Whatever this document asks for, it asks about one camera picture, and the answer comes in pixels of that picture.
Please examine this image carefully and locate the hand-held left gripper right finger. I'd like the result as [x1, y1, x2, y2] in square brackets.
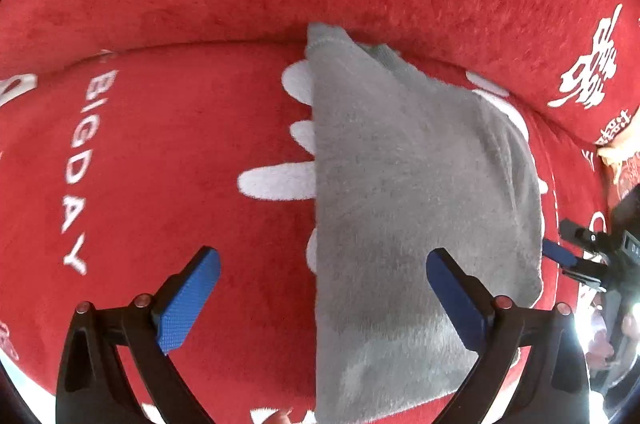
[426, 247, 594, 424]

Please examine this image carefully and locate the grey knit sweater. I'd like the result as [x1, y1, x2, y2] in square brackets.
[305, 22, 546, 424]

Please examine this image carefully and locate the person's right hand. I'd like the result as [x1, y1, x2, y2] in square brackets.
[586, 304, 634, 372]

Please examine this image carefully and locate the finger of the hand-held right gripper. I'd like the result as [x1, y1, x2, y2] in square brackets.
[542, 239, 607, 291]
[558, 219, 610, 251]

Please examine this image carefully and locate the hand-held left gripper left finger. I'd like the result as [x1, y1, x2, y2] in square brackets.
[56, 246, 221, 424]

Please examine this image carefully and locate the red printed plush sofa cover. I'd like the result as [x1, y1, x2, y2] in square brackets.
[0, 0, 640, 424]

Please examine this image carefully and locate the beige and red printed cushion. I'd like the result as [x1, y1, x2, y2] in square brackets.
[597, 104, 640, 215]

